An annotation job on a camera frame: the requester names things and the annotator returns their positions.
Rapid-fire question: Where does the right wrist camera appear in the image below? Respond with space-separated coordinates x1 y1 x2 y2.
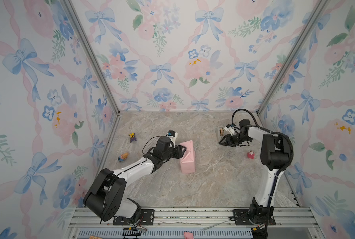
224 124 237 135

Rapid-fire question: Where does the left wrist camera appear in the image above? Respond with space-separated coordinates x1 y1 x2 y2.
166 130 178 147

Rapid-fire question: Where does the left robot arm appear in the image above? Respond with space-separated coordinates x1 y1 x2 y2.
83 135 188 224

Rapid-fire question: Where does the yellow purple toy figure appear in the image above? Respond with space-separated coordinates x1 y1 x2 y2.
128 132 137 143

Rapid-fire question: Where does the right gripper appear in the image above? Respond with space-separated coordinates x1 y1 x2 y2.
219 134 250 147

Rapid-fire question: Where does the pink red toy figure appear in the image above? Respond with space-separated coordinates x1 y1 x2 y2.
247 150 255 159

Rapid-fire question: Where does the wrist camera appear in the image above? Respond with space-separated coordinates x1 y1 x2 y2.
166 130 178 147
224 124 237 135

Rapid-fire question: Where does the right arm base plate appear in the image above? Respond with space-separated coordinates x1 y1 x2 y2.
229 208 268 226

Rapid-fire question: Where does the orange toy figure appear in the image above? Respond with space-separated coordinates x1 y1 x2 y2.
117 152 129 162

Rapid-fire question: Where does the aluminium rail frame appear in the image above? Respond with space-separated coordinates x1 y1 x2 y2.
63 207 326 239

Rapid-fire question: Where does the pink object on rail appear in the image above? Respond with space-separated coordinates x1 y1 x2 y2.
183 232 194 239

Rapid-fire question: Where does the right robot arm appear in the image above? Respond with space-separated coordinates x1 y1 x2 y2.
219 119 294 225

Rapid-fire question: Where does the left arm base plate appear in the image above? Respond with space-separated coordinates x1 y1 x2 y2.
113 209 155 226

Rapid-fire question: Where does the purple wrapping paper sheet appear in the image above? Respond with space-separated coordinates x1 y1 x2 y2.
180 140 196 174

